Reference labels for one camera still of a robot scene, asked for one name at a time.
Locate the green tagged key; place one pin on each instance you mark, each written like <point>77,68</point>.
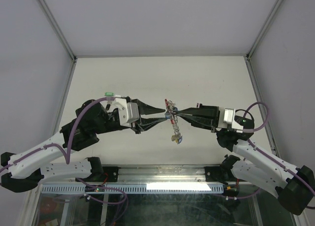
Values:
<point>109,95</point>

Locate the metal key holder red handle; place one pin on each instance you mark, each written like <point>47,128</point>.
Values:
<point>170,114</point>

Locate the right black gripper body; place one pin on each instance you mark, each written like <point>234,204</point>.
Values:
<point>204,128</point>

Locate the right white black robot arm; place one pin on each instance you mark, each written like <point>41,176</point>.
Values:
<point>292,186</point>

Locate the aluminium mounting rail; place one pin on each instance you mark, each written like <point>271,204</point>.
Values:
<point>143,174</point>

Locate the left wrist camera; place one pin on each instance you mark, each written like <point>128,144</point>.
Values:
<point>120,103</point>

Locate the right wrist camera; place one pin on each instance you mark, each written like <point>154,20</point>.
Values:
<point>227,120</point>

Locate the grey slotted cable duct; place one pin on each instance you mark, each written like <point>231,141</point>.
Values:
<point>187,188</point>

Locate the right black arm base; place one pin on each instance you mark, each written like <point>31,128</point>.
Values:
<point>219,173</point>

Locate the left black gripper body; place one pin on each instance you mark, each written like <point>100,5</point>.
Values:
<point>136,126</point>

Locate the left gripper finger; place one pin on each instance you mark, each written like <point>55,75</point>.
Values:
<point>144,124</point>
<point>148,109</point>

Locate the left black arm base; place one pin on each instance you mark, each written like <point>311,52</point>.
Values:
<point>109,175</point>

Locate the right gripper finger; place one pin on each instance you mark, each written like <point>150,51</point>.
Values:
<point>200,122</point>
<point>202,110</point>

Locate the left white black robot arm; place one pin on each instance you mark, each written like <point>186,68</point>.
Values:
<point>50,160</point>

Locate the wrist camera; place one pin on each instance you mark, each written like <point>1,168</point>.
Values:
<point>227,120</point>
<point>120,103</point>

